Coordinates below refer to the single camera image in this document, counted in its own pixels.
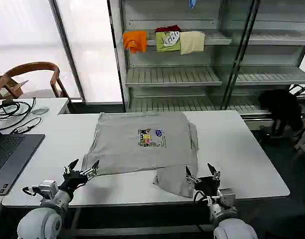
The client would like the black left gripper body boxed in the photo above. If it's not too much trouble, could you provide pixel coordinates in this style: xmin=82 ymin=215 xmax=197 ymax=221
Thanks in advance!
xmin=58 ymin=170 xmax=89 ymax=194

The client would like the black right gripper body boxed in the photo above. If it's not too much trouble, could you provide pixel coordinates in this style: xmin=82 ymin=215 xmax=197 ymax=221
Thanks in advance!
xmin=194 ymin=175 xmax=221 ymax=198

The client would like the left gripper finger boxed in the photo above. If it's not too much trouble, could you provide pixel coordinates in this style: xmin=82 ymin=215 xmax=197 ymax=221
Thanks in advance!
xmin=63 ymin=159 xmax=79 ymax=175
xmin=80 ymin=159 xmax=101 ymax=178

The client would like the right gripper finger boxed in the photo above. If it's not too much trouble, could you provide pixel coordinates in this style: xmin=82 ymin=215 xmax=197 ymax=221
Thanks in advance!
xmin=207 ymin=162 xmax=221 ymax=180
xmin=185 ymin=166 xmax=202 ymax=185

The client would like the grey printed t-shirt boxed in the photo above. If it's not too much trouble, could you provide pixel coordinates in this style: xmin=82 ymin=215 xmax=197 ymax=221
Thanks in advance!
xmin=82 ymin=112 xmax=201 ymax=199

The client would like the dark grey laptop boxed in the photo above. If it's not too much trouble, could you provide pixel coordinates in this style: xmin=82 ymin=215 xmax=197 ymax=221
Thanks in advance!
xmin=0 ymin=126 xmax=46 ymax=196

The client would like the grey computer mouse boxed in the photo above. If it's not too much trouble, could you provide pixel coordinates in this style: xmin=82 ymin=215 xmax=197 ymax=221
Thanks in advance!
xmin=31 ymin=107 xmax=50 ymax=116

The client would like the black garment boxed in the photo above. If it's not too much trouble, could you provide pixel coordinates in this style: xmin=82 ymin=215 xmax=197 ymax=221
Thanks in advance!
xmin=257 ymin=89 xmax=305 ymax=138

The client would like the metal shelf rack with clothes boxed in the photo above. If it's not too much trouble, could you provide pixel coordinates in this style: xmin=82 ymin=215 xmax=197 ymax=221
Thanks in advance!
xmin=107 ymin=0 xmax=305 ymax=123

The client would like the brown wooden chair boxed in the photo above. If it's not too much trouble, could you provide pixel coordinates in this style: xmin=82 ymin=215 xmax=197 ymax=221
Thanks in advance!
xmin=0 ymin=61 xmax=69 ymax=101

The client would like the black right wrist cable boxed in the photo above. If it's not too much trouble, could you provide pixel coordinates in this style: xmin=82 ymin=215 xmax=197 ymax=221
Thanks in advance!
xmin=193 ymin=190 xmax=212 ymax=203

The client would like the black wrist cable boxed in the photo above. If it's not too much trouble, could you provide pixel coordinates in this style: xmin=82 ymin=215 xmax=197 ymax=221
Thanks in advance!
xmin=22 ymin=185 xmax=45 ymax=199
xmin=193 ymin=190 xmax=212 ymax=203

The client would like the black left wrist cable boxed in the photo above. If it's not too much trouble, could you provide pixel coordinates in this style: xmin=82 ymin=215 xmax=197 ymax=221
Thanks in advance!
xmin=22 ymin=185 xmax=45 ymax=199

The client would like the grey adapter cable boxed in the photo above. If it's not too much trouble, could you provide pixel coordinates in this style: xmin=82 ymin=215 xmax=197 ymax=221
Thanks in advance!
xmin=0 ymin=116 xmax=43 ymax=134

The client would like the coiled black cable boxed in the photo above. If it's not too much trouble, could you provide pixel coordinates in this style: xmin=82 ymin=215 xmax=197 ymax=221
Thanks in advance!
xmin=0 ymin=98 xmax=36 ymax=120

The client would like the dark metal window post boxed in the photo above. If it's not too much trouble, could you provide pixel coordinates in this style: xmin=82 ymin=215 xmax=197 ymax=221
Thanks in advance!
xmin=48 ymin=0 xmax=87 ymax=104

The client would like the dark metal partition post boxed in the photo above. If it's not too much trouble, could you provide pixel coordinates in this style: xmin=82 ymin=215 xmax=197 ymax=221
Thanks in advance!
xmin=220 ymin=0 xmax=258 ymax=111

